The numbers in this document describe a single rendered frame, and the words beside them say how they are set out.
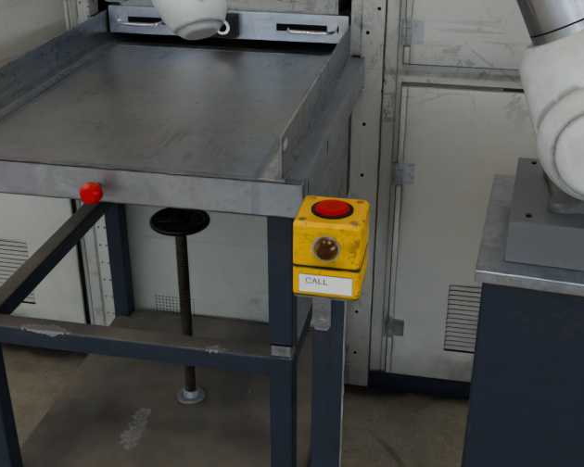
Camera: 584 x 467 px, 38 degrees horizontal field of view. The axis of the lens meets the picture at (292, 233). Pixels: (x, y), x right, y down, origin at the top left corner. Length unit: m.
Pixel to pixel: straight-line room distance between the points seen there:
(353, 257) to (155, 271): 1.24
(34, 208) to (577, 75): 1.51
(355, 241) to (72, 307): 1.42
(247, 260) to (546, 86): 1.19
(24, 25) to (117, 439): 0.88
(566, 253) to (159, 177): 0.58
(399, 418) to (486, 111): 0.77
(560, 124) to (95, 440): 1.18
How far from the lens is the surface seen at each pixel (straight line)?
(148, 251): 2.15
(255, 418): 1.84
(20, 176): 1.36
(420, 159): 1.88
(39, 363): 2.39
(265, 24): 1.90
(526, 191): 1.33
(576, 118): 0.99
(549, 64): 1.03
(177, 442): 1.79
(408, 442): 2.06
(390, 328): 2.09
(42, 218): 2.21
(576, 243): 1.22
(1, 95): 1.60
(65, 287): 2.28
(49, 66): 1.76
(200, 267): 2.13
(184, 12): 1.33
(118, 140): 1.40
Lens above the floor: 1.33
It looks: 27 degrees down
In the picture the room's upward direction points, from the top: straight up
